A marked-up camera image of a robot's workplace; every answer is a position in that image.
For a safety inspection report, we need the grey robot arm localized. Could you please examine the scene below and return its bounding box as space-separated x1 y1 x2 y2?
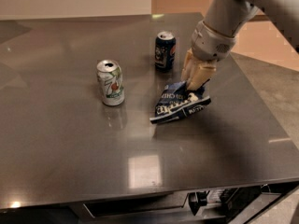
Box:
181 0 299 91

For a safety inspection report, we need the blue Kettle chip bag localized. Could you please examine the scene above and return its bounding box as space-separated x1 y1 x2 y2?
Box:
149 81 211 124

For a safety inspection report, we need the white green 7up can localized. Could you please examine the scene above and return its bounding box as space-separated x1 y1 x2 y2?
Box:
96 60 124 106

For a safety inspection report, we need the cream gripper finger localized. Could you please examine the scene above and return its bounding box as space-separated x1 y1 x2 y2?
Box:
187 60 216 91
181 49 197 83

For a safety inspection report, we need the blue Pepsi can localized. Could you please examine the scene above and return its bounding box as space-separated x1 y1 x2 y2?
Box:
155 31 176 72

